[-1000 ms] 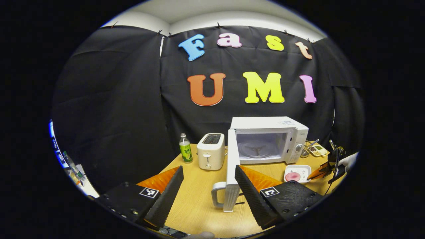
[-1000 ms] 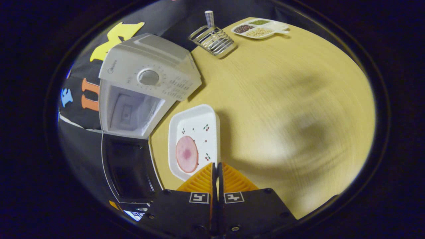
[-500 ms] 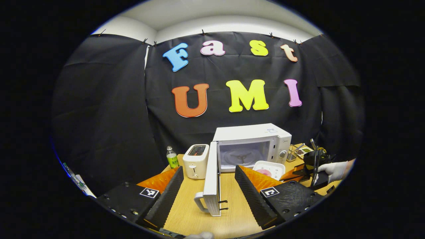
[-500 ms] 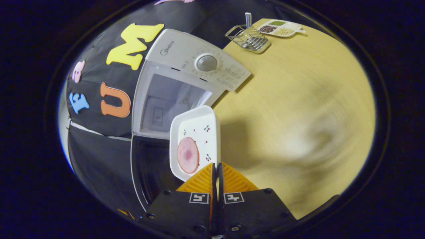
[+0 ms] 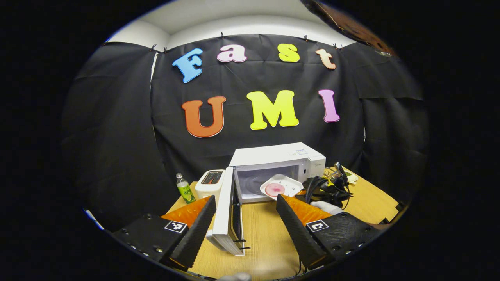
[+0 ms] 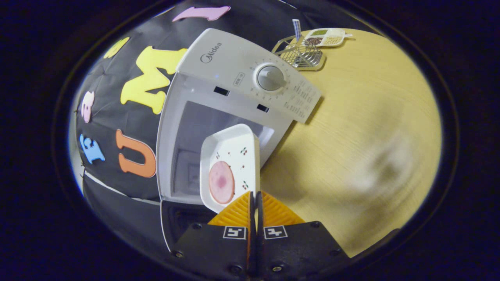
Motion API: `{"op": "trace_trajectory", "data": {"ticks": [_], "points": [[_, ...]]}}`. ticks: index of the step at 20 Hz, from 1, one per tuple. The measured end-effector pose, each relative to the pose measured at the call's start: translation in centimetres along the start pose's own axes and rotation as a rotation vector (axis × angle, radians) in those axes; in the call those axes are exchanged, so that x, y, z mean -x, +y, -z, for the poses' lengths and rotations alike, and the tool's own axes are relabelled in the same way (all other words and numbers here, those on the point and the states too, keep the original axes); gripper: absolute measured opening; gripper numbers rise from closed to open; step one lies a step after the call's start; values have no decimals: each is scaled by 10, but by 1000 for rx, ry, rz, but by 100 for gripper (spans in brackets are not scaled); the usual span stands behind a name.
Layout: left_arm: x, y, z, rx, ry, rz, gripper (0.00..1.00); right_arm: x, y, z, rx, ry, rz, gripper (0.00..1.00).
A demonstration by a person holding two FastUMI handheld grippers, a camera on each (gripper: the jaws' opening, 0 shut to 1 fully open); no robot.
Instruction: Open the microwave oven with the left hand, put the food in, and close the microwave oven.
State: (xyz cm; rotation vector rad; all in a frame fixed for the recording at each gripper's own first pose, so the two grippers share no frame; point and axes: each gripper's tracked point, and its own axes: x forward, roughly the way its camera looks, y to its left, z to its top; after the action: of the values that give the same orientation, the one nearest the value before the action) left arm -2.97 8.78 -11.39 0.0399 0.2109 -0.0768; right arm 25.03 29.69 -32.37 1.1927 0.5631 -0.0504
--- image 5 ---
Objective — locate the white toaster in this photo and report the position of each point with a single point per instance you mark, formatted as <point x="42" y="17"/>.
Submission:
<point x="207" y="189"/>

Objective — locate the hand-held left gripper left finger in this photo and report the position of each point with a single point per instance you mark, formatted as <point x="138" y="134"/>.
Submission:
<point x="197" y="230"/>

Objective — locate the pink round food slice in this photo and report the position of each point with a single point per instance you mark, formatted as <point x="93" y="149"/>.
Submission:
<point x="274" y="190"/>

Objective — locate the white microwave oven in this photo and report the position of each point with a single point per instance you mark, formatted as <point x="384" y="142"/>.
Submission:
<point x="273" y="156"/>

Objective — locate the green label drink bottle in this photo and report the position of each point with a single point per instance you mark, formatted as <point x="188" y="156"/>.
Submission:
<point x="185" y="192"/>

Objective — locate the dark brown blurred object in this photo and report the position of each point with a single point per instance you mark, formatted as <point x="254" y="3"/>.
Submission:
<point x="351" y="27"/>

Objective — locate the black backdrop cloth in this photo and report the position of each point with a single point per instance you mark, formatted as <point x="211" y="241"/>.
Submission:
<point x="117" y="136"/>

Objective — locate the white square plate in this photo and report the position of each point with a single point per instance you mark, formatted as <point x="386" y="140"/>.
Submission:
<point x="291" y="185"/>

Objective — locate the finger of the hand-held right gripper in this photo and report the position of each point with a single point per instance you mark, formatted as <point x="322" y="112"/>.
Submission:
<point x="301" y="192"/>

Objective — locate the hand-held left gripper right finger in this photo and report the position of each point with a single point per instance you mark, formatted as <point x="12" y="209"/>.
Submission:
<point x="297" y="234"/>

